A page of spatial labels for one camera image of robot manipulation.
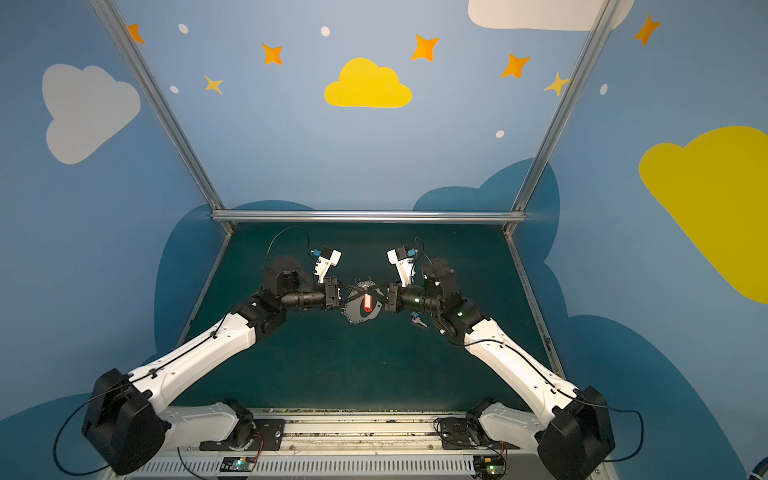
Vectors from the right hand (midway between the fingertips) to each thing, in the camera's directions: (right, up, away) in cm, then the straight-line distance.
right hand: (370, 288), depth 70 cm
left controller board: (-33, -43, +1) cm, 54 cm away
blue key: (+13, -13, +25) cm, 31 cm away
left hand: (-1, -1, -1) cm, 2 cm away
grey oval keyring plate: (-8, -10, +27) cm, 30 cm away
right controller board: (+29, -44, +1) cm, 52 cm away
